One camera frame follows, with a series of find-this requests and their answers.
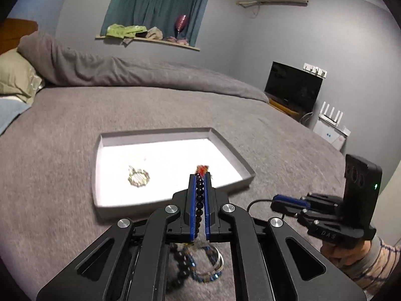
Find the white router with antennas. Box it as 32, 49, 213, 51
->
318, 101, 344, 128

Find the white wall hook rack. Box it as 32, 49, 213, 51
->
303, 63, 328, 78

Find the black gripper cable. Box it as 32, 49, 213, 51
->
247, 199, 285, 223

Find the grey duvet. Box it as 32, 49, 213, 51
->
17, 31, 270, 103

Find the person's right hand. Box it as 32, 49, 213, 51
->
321, 241, 369, 269

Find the light blue pillow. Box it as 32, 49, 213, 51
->
0, 96, 32, 136

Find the wooden television stand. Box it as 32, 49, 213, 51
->
268, 97, 303, 121

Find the beige cloth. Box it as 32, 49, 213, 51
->
145, 27, 164, 41

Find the dark bead bracelet red tassel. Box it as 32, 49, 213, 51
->
167, 163, 214, 289

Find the black flat screen television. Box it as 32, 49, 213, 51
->
264, 61, 324, 113

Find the grey cardboard tray white inside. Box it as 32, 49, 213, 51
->
91, 127, 256, 220

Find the wooden headboard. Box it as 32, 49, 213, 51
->
0, 18, 39, 55

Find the white box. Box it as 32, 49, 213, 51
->
313, 116, 351, 154

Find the person's right forearm striped sleeve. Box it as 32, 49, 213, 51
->
340, 237, 401, 293

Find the blue and silver bangle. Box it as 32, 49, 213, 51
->
187, 244, 225, 283

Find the teal curtain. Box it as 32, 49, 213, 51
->
101, 0, 216, 47

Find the green cloth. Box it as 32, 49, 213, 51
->
106, 23, 148, 39

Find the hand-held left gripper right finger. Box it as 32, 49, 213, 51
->
204, 172, 368, 301

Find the wooden window sill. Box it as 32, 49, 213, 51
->
95, 34, 201, 51

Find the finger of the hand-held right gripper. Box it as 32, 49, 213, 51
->
272, 194, 343, 210
270, 201, 340, 227

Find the grey bed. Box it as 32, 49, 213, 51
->
0, 85, 348, 301

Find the green pillow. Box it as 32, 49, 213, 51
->
0, 48, 45, 105

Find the gold pendant necklace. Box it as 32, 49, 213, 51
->
125, 150, 151, 188

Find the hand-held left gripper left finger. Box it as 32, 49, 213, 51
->
36, 174, 198, 301

